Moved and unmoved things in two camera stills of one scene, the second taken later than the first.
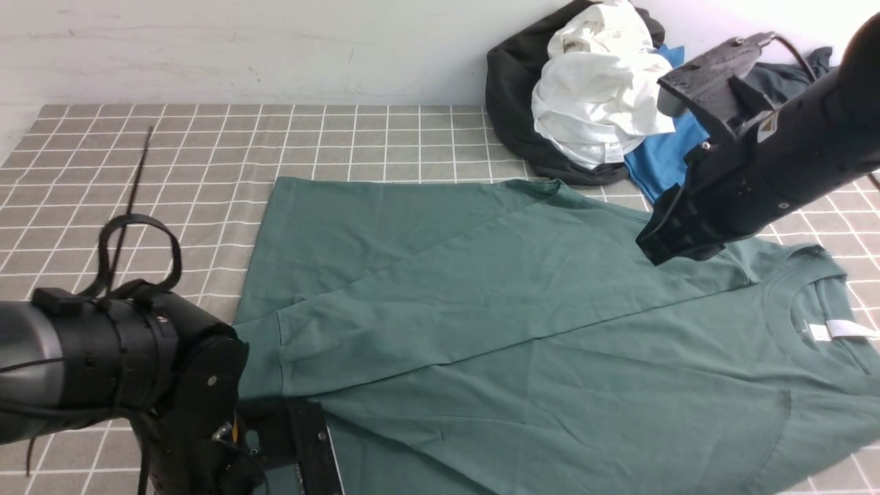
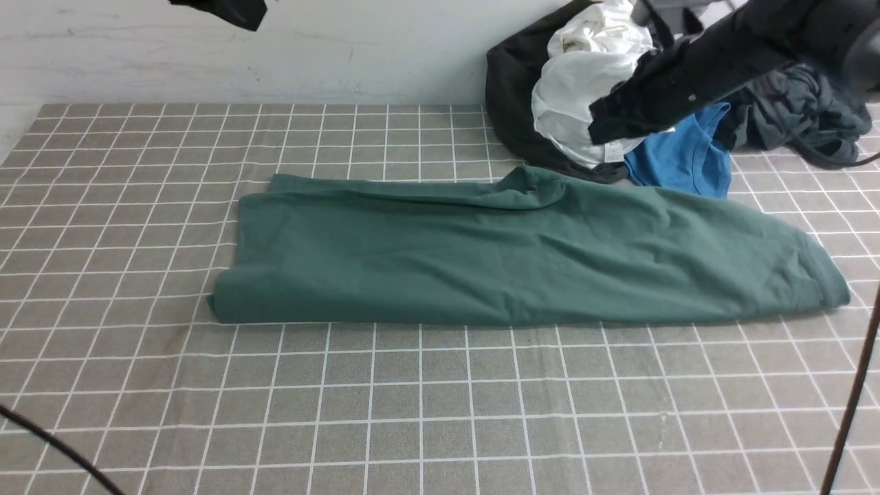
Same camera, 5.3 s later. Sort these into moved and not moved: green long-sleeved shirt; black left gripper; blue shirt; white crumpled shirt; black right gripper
Moved: black right gripper; black left gripper; green long-sleeved shirt
Not moved: blue shirt; white crumpled shirt
